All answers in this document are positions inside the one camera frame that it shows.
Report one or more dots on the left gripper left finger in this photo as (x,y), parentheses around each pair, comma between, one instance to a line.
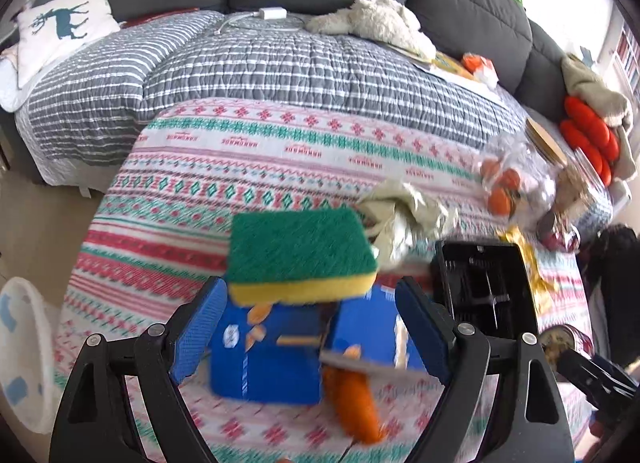
(95,422)

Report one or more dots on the white deer print pillow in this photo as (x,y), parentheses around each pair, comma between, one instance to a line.
(57,29)

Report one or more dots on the beige blanket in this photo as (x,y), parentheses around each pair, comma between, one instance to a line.
(612,107)

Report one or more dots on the tangerine in jar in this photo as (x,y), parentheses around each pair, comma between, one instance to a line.
(510,179)
(500,202)
(489,168)

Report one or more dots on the glass jar with wooden lid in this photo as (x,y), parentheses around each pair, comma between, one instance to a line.
(518,173)

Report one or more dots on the torn blue box piece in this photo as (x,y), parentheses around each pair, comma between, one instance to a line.
(366,334)

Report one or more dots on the orange white snack bag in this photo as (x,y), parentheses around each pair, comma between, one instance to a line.
(481,68)

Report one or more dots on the red cartoon drink can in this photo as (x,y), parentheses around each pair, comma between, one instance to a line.
(561,337)

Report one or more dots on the grey striped quilt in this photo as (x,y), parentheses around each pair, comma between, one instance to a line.
(84,114)

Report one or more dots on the red cushion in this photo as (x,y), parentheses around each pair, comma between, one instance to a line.
(583,129)

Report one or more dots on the black plastic tray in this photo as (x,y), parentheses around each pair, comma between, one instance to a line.
(484,283)

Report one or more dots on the white power adapter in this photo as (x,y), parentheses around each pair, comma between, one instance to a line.
(272,13)

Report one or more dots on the yellow snack wrapper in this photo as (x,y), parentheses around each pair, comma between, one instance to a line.
(541,288)

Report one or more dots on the patterned knit tablecloth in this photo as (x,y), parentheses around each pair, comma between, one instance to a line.
(162,229)

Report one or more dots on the white trash bin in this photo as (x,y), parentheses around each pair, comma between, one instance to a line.
(28,324)

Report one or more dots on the white plush toy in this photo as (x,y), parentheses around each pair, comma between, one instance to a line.
(383,21)

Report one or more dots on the white paper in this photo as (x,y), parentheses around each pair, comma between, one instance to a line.
(398,217)

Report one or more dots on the yellow green sponge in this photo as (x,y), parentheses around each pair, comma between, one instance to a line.
(299,257)

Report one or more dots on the blue almond snack box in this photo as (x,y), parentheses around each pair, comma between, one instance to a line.
(269,353)

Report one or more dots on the orange peel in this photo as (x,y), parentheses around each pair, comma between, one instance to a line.
(350,396)

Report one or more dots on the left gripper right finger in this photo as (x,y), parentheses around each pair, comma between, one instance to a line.
(527,422)

